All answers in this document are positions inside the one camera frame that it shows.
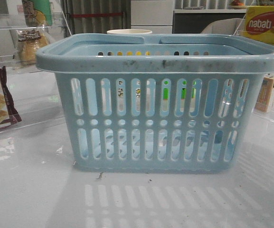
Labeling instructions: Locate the beige chair in background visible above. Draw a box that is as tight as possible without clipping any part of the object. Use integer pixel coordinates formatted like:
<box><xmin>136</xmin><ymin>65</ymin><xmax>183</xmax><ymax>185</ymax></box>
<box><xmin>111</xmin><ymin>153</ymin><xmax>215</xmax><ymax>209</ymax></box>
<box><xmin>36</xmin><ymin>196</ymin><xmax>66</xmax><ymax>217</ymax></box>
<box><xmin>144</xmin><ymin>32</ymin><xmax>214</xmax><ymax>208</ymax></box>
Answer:
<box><xmin>201</xmin><ymin>18</ymin><xmax>245</xmax><ymax>35</ymax></box>

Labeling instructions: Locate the white cabinet in background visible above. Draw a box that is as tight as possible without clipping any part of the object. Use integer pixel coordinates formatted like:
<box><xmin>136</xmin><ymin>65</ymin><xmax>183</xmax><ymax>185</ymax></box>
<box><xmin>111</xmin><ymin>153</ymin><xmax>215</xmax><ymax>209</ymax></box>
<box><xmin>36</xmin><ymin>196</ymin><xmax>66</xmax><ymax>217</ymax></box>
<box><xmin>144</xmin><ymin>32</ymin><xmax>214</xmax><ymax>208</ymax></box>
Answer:
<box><xmin>131</xmin><ymin>0</ymin><xmax>175</xmax><ymax>34</ymax></box>

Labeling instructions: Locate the green white package behind basket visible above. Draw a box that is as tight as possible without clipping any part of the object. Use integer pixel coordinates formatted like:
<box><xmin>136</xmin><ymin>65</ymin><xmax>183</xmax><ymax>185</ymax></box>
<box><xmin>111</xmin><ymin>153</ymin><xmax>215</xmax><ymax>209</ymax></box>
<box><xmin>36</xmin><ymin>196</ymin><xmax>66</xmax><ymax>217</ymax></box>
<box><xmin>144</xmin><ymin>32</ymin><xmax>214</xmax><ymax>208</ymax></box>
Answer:
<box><xmin>161</xmin><ymin>79</ymin><xmax>199</xmax><ymax>116</ymax></box>

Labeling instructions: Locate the white paper cup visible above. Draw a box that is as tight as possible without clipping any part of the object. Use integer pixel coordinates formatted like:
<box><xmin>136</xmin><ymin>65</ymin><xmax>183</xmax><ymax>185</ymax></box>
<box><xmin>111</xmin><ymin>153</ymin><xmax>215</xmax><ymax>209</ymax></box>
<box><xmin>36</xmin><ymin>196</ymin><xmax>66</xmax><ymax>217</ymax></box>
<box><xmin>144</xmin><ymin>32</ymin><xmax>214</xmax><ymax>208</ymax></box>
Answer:
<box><xmin>107</xmin><ymin>28</ymin><xmax>152</xmax><ymax>35</ymax></box>

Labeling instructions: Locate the clear acrylic left shelf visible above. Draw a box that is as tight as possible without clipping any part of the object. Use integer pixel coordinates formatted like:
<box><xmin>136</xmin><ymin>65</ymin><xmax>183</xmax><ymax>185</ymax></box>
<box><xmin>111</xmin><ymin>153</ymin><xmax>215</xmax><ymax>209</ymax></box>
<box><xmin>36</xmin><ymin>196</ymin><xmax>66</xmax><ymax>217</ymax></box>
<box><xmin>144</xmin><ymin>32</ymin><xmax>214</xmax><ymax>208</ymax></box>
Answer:
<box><xmin>0</xmin><ymin>12</ymin><xmax>72</xmax><ymax>129</ymax></box>

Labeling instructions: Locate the bagged bread on shelf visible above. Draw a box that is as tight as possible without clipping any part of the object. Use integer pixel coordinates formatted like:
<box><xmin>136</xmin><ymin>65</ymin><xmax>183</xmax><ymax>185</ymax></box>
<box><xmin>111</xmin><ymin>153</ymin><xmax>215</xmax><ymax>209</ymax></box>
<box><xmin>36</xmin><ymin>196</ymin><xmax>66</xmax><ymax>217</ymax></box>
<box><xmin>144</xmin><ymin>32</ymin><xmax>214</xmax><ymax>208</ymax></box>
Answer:
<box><xmin>17</xmin><ymin>29</ymin><xmax>49</xmax><ymax>66</ymax></box>

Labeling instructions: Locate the small beige carton box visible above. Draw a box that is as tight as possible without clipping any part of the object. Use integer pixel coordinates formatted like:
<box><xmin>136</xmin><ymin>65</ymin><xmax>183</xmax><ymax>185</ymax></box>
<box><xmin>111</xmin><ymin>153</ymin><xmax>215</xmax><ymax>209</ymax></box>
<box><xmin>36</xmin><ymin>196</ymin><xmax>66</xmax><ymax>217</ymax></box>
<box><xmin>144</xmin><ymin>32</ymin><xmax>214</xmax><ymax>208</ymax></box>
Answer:
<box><xmin>255</xmin><ymin>76</ymin><xmax>274</xmax><ymax>113</ymax></box>

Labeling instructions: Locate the light blue plastic basket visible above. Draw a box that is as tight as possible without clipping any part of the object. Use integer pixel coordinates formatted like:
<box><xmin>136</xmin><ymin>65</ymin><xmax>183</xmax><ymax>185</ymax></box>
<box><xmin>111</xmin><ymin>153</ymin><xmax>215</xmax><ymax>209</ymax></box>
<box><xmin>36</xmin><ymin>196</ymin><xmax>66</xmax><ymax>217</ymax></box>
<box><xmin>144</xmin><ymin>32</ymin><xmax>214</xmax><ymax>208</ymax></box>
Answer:
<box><xmin>36</xmin><ymin>34</ymin><xmax>274</xmax><ymax>173</ymax></box>

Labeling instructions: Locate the yellow nabati wafer box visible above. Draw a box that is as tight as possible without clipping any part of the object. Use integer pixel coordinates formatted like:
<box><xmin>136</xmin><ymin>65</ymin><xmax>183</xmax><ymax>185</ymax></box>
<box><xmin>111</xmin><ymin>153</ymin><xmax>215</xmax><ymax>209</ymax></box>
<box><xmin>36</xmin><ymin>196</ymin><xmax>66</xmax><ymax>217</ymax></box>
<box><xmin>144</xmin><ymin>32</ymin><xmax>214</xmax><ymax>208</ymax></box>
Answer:
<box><xmin>241</xmin><ymin>6</ymin><xmax>274</xmax><ymax>45</ymax></box>

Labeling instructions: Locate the green illustrated snack bag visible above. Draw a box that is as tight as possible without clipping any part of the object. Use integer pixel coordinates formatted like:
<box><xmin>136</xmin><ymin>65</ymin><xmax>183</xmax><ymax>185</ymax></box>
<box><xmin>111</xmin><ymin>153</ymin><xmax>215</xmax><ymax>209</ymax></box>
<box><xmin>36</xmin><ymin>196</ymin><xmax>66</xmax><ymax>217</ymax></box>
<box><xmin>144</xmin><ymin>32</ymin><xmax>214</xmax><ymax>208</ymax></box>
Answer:
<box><xmin>21</xmin><ymin>0</ymin><xmax>52</xmax><ymax>27</ymax></box>

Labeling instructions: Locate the cartoon patterned package behind basket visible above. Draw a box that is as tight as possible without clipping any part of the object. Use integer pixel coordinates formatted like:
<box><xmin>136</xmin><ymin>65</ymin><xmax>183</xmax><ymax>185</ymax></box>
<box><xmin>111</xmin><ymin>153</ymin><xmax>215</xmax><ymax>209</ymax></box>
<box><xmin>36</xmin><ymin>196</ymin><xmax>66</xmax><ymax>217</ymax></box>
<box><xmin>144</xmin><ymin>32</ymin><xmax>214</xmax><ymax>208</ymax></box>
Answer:
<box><xmin>117</xmin><ymin>79</ymin><xmax>141</xmax><ymax>114</ymax></box>

